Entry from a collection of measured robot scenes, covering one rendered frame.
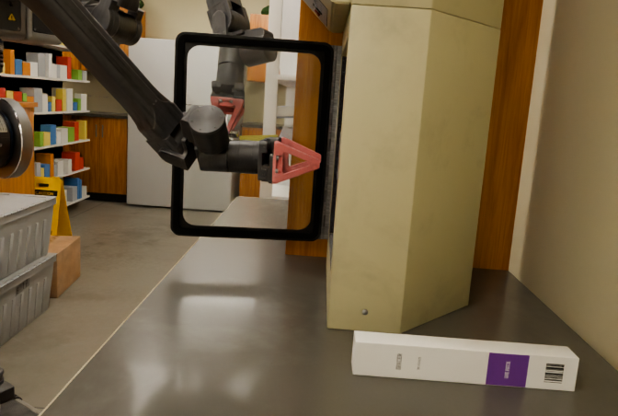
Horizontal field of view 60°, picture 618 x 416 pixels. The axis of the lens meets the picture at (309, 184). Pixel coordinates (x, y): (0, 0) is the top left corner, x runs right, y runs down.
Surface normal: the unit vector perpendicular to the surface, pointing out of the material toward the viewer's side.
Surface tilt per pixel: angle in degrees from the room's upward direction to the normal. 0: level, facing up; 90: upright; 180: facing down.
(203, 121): 49
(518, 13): 90
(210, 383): 0
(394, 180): 90
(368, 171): 90
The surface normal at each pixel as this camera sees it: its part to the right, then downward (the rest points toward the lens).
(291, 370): 0.07, -0.99
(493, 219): -0.03, 0.15
